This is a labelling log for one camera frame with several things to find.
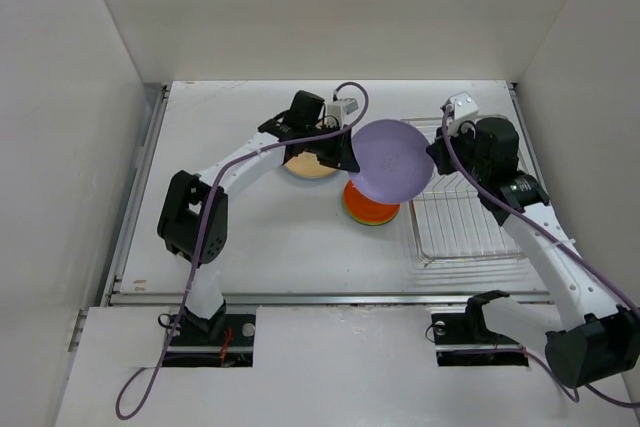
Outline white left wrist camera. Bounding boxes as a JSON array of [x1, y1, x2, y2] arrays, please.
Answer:
[[324, 98, 359, 127]]

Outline green plate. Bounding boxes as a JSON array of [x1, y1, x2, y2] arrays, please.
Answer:
[[345, 204, 400, 220], [352, 217, 394, 227]]

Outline chrome wire dish rack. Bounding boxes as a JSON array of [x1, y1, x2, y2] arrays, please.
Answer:
[[399, 115, 532, 265]]

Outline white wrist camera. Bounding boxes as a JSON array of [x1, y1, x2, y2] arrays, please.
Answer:
[[324, 98, 359, 127], [441, 91, 479, 136]]

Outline purple plate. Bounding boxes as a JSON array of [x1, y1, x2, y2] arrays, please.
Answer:
[[350, 119, 435, 205]]

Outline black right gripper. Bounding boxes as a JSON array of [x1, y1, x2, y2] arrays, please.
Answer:
[[426, 119, 489, 184]]

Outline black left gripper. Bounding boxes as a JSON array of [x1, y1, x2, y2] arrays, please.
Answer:
[[303, 122, 358, 172]]

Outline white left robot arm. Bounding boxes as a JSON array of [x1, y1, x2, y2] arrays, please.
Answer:
[[157, 90, 360, 344]]

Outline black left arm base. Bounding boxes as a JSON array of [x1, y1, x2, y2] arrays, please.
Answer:
[[162, 305, 257, 368]]

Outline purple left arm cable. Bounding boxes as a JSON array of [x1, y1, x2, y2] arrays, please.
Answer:
[[113, 80, 370, 421]]

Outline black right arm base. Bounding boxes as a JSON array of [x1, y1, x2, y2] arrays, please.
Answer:
[[425, 290, 529, 367]]

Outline orange plate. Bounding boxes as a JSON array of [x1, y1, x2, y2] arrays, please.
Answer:
[[342, 180, 400, 226]]

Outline aluminium table rail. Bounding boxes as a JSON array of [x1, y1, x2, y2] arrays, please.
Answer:
[[67, 83, 171, 353]]

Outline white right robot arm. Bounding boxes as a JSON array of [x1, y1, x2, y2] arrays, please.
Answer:
[[426, 114, 639, 389]]

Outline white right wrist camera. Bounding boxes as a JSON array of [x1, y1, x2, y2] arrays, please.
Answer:
[[441, 91, 479, 136]]

